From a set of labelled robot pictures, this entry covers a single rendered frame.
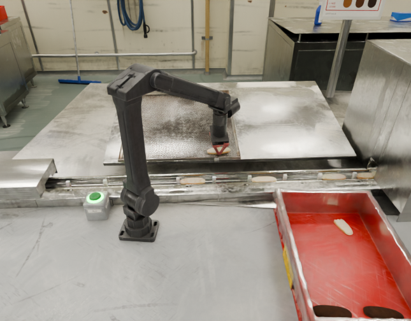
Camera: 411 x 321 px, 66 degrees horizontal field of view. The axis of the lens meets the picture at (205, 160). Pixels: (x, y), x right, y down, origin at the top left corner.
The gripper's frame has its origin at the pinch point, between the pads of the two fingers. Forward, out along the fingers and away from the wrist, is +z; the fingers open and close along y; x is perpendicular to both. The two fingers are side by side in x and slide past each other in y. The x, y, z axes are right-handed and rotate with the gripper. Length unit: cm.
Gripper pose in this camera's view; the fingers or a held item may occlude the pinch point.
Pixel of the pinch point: (218, 149)
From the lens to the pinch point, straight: 133.2
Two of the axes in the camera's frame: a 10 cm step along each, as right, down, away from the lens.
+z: -0.1, 7.1, 7.0
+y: -1.3, -7.0, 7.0
